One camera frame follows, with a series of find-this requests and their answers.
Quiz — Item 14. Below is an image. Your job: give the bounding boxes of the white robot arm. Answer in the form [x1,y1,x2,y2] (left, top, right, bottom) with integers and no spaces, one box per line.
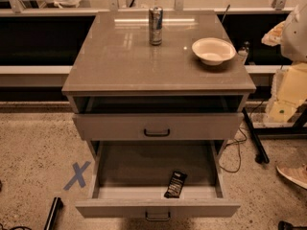
[281,0,307,62]

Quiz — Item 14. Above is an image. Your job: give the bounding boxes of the grey drawer cabinet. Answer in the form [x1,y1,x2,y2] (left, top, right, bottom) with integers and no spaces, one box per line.
[61,10,257,155]

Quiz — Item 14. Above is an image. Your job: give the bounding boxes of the grey upper drawer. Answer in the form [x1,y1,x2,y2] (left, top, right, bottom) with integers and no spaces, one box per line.
[73,113,243,141]

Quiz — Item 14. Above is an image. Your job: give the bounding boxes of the grey open middle drawer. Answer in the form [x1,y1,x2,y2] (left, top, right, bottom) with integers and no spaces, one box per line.
[76,141,240,221]

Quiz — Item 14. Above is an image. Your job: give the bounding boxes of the white bowl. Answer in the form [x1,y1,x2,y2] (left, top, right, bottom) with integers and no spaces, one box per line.
[192,37,236,66]

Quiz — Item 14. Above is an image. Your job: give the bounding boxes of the silver blue drink can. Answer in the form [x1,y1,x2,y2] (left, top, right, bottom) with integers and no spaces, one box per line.
[149,7,163,45]

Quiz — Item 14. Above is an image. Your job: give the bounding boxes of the blue tape cross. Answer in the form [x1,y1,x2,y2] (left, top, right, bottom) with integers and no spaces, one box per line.
[63,161,90,191]

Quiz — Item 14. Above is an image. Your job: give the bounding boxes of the small clear bottle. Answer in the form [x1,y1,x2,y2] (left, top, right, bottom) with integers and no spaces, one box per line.
[238,41,250,64]

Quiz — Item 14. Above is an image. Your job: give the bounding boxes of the black stand leg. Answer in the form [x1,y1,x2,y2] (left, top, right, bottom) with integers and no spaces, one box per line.
[242,109,270,164]

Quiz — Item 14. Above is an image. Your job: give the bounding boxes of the black bar on floor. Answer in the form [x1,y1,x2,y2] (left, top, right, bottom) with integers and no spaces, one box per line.
[44,196,63,230]

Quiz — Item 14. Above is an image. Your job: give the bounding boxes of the yellow floor cable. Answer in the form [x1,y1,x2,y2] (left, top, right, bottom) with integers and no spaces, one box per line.
[219,126,248,174]

